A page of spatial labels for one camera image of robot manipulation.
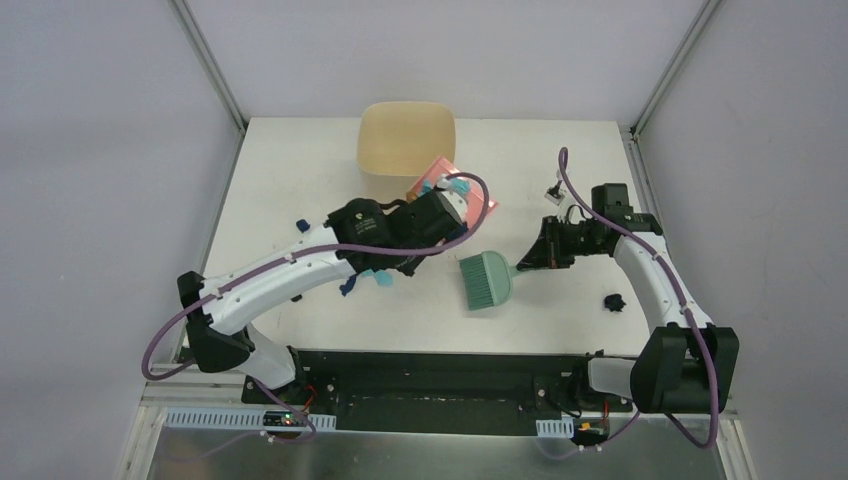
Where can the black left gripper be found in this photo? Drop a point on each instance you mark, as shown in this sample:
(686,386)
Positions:
(436,212)

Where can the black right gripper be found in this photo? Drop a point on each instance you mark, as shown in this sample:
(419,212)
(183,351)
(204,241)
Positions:
(547,252)

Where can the pink plastic dustpan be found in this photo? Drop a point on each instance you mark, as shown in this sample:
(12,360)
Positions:
(442,174)

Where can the green hand brush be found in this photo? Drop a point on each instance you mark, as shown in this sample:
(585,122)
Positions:
(488,279)

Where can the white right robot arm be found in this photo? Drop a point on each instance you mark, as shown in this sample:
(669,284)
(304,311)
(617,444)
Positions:
(687,364)

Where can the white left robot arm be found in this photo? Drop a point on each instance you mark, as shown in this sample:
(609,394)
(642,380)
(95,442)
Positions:
(221,310)

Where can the light blue paper scrap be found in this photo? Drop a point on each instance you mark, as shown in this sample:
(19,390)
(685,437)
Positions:
(382,278)

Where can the small black paper scrap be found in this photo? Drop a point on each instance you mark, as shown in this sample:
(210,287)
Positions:
(614,303)

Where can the beige plastic waste bin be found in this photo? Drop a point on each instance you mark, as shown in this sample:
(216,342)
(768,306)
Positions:
(403,138)

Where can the dark blue paper scrap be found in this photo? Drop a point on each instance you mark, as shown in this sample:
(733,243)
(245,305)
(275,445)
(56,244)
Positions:
(348,286)

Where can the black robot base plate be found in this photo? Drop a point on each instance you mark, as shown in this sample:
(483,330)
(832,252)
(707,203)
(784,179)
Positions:
(442,393)

